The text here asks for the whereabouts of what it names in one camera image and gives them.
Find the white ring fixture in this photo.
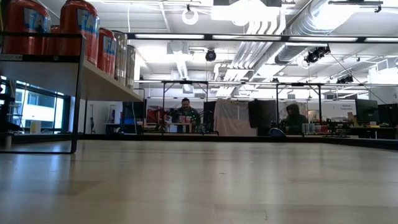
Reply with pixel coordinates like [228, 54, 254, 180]
[181, 7, 200, 26]

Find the pale yellow cup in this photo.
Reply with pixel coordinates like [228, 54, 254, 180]
[29, 119, 42, 134]

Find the black ceiling spotlight cluster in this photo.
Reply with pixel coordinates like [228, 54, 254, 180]
[335, 74, 354, 85]
[303, 45, 331, 65]

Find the dark equipment cabinet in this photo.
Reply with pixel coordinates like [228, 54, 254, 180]
[120, 101, 147, 135]

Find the silver ventilation duct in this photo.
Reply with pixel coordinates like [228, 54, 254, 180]
[273, 0, 361, 65]

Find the person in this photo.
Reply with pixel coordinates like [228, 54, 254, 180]
[279, 103, 309, 136]
[173, 97, 201, 134]

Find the black bar with light strips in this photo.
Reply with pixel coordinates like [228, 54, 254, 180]
[126, 32, 398, 44]

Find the black frame stand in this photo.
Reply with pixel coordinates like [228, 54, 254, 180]
[160, 79, 210, 135]
[275, 82, 322, 125]

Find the white Celsius slim can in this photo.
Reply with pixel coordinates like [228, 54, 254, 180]
[125, 44, 137, 91]
[113, 30, 129, 86]

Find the wooden shelf black metal frame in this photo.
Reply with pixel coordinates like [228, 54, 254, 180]
[0, 31, 147, 154]

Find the red soda can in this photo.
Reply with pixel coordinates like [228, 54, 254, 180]
[1, 0, 52, 56]
[96, 27, 118, 78]
[46, 25, 61, 56]
[58, 0, 101, 67]

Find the white wall sign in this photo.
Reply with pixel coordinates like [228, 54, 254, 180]
[322, 100, 357, 121]

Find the small wooden table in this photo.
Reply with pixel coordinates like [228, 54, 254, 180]
[167, 122, 194, 134]

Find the black aluminium frame rail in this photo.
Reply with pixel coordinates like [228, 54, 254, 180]
[9, 133, 75, 144]
[322, 136, 398, 151]
[73, 133, 324, 144]

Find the black ceiling track light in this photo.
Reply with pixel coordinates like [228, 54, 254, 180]
[328, 0, 384, 14]

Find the black cloth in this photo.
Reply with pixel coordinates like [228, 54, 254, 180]
[248, 99, 278, 137]

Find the beige curtain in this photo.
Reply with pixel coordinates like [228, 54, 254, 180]
[213, 98, 257, 137]

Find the black monitor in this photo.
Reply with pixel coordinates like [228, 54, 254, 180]
[355, 98, 379, 126]
[377, 103, 398, 128]

